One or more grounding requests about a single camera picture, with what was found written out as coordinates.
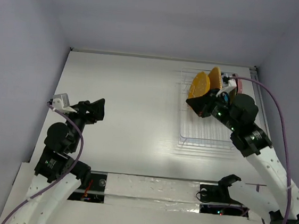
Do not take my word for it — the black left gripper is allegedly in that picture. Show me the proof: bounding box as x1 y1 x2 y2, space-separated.
61 94 106 153

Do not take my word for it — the yellow polka dot plate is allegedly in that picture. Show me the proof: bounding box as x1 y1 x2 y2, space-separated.
188 71 210 98

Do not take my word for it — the square woven bamboo tray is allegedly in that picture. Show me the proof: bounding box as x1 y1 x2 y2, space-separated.
209 67 223 90

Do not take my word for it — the pink polka dot plate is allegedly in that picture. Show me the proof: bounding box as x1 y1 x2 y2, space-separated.
235 78 243 94

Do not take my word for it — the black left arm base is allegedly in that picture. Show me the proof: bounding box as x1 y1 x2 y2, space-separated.
68 172 107 203

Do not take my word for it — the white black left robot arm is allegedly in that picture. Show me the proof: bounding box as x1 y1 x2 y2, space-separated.
2 93 105 224

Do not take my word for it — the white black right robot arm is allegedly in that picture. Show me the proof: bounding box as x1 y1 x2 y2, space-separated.
186 89 299 224

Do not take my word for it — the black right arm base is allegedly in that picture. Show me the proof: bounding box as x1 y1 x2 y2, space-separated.
195 183 249 219

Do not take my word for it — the foil covered front bar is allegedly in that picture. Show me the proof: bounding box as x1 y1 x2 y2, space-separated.
104 173 200 213

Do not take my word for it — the white wire dish rack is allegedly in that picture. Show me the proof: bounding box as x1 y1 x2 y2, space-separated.
177 67 236 158

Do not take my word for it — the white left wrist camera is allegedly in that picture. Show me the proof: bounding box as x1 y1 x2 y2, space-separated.
51 93 75 113

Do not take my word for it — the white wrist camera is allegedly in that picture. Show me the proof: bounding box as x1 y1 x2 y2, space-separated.
216 74 238 97
51 93 75 113

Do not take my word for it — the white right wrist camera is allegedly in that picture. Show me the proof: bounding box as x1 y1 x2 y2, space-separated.
216 74 238 97

